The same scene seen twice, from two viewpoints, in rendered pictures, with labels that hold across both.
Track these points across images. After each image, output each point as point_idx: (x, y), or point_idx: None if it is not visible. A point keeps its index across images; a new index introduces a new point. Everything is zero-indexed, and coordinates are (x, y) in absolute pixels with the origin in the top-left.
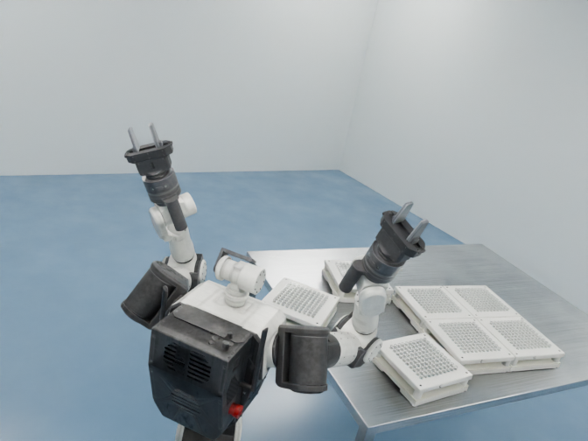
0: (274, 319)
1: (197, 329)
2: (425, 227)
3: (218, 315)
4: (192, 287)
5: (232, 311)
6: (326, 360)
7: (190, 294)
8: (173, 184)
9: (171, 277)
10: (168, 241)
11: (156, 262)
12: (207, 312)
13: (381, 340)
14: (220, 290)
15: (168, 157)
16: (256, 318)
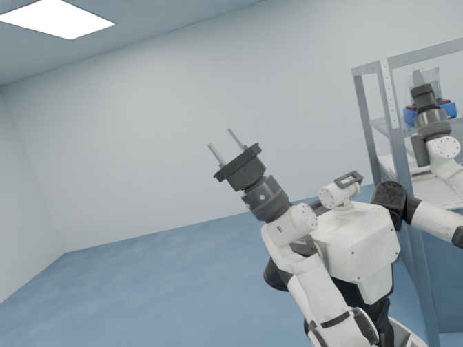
0: (317, 232)
1: (315, 208)
2: (211, 151)
3: (327, 212)
4: (453, 239)
5: (331, 215)
6: (273, 264)
7: (357, 202)
8: (420, 123)
9: (374, 191)
10: (442, 181)
11: (387, 180)
12: (332, 208)
13: (314, 341)
14: (362, 211)
15: (422, 98)
16: (320, 224)
